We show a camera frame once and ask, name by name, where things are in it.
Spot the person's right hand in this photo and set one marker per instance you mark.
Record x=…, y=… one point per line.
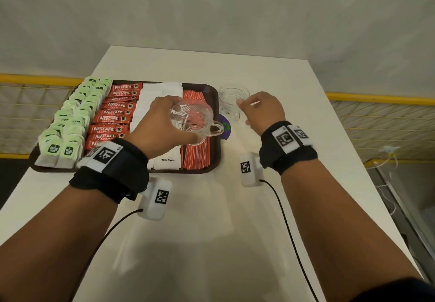
x=265, y=111

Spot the person's left hand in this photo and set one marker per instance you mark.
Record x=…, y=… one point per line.
x=153, y=132

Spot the clear patterned glass cup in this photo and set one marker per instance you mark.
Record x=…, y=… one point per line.
x=231, y=96
x=200, y=115

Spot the row of red Nescafe sachets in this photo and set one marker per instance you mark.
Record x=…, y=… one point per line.
x=115, y=115

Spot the pile of red stirrer sticks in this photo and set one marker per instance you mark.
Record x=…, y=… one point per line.
x=195, y=157

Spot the brown tray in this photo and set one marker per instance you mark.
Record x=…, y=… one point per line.
x=214, y=155

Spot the row of tea bags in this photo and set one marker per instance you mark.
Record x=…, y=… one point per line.
x=64, y=118
x=85, y=115

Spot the person's left forearm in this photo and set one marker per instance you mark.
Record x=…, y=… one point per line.
x=51, y=244

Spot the person's right forearm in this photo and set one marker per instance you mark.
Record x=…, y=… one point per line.
x=340, y=230

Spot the person's dark sleeve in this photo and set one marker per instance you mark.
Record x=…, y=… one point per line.
x=401, y=291

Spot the purple round coaster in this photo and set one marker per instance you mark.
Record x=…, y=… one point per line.
x=226, y=132

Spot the black right wristband with markers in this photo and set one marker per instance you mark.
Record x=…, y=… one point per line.
x=289, y=155

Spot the black wristband with markers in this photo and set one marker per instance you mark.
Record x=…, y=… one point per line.
x=289, y=155
x=115, y=176

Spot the black left wristband with markers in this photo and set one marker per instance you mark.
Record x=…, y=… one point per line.
x=115, y=176

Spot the yellow mesh railing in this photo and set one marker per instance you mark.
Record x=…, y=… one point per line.
x=34, y=115
x=384, y=121

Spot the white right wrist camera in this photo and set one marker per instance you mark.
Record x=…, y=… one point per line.
x=249, y=171

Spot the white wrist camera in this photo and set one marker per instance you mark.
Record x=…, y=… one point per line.
x=156, y=200
x=249, y=171

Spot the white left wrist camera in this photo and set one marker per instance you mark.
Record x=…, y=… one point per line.
x=156, y=200

